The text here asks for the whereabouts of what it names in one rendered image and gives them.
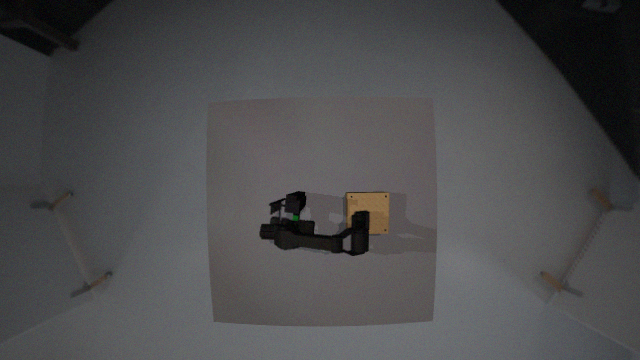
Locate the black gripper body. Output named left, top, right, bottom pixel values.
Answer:
left=270, top=217, right=315, bottom=233

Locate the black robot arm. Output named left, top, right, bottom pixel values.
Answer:
left=259, top=211, right=369, bottom=256

